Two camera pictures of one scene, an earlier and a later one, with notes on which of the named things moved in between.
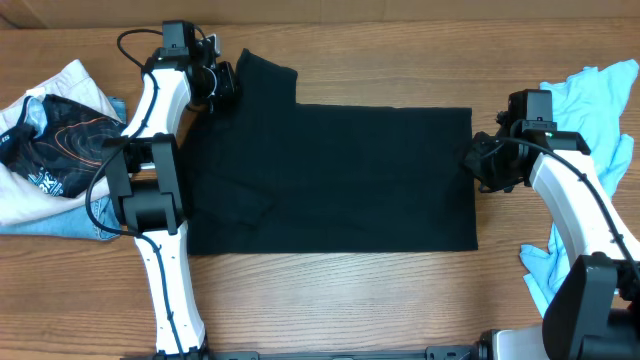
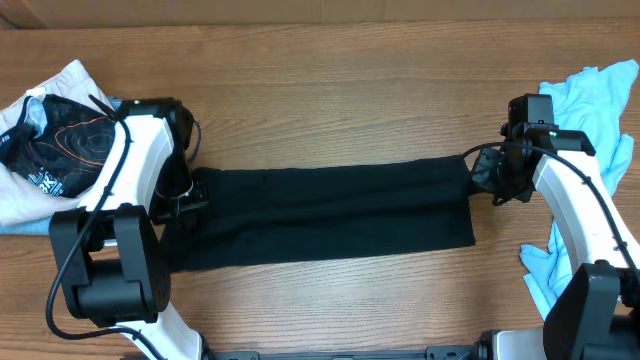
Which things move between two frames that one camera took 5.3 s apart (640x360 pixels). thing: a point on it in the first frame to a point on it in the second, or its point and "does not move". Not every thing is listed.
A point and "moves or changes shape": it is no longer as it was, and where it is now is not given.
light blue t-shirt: x=590 y=104 does not move
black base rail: x=469 y=352 does not move
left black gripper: x=226 y=79 to x=163 y=212
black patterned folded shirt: x=58 y=148 does not move
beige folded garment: x=19 y=201 does not move
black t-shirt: x=269 y=175 moves or changes shape
